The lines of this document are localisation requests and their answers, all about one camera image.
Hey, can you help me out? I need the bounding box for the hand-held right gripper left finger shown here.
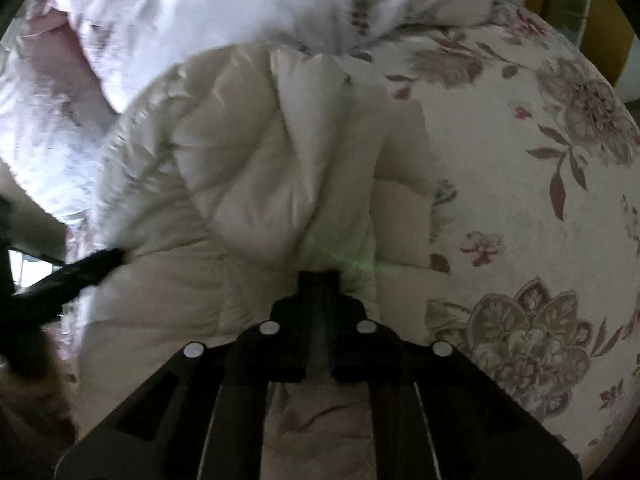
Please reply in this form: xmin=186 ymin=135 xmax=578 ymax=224
xmin=54 ymin=270 xmax=322 ymax=480

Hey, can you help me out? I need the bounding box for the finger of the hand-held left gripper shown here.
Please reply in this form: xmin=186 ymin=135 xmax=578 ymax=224
xmin=10 ymin=247 xmax=127 ymax=312

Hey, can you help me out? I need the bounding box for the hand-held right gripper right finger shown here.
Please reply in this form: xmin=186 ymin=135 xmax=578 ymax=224
xmin=320 ymin=270 xmax=584 ymax=480

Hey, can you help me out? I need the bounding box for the beige quilted down comforter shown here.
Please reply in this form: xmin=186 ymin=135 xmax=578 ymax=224
xmin=77 ymin=42 xmax=442 ymax=480

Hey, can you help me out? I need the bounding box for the floral bedspread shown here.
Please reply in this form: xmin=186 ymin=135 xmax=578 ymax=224
xmin=320 ymin=2 xmax=640 ymax=467

